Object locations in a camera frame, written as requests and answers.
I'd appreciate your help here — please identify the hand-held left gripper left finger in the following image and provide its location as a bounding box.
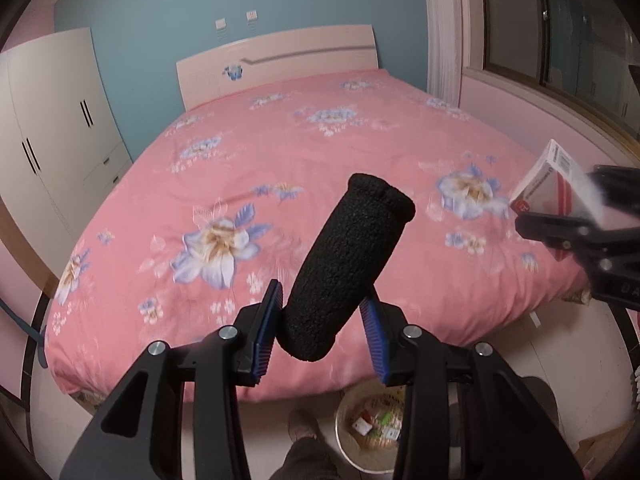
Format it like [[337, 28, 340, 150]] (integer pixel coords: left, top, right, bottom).
[[60, 279, 285, 480]]

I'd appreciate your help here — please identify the white wardrobe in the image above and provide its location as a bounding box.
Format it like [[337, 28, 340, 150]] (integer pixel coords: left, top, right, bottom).
[[0, 27, 135, 281]]

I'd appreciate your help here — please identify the person's left leg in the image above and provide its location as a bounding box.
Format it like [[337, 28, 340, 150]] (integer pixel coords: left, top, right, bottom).
[[270, 437, 342, 480]]

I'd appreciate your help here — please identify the dark glass window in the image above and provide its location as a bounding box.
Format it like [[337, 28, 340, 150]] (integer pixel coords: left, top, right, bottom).
[[477, 0, 640, 137]]

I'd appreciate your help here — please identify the brown cardboard box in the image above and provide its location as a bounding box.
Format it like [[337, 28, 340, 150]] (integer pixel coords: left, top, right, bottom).
[[577, 419, 637, 467]]

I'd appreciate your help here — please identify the bed with pink floral cover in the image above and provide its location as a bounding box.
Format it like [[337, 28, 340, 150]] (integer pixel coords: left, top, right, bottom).
[[44, 69, 601, 406]]

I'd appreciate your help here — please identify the white wooden bed frame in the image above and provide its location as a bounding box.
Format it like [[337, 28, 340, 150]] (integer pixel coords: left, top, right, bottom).
[[176, 24, 379, 112]]

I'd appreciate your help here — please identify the blue strap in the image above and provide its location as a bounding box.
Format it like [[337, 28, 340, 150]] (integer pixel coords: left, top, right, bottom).
[[0, 297, 47, 347]]

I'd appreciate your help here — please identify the white round trash bin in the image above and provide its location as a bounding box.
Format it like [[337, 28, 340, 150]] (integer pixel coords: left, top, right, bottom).
[[335, 377, 412, 475]]

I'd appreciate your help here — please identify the black foam tube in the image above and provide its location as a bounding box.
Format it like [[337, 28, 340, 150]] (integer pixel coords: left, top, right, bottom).
[[276, 173, 417, 362]]

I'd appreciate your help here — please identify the black metal frame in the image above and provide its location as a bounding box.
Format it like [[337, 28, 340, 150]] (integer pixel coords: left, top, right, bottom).
[[27, 292, 54, 407]]

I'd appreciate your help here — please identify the white and red carton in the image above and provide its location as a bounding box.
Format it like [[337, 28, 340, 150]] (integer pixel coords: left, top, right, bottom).
[[509, 139, 601, 263]]

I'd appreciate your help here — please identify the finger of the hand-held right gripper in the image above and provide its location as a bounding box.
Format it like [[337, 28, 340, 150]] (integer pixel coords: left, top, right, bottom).
[[588, 163, 640, 233], [514, 211, 618, 275]]

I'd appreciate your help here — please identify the white moulded trim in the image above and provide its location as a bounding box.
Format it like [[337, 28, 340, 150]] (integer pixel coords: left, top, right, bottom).
[[424, 0, 483, 109]]

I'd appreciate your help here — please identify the brown slipper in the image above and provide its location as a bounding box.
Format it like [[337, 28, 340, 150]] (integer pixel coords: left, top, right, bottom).
[[287, 409, 321, 444]]

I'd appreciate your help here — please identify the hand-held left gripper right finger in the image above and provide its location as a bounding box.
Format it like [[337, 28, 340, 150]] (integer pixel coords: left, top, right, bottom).
[[359, 285, 583, 480]]

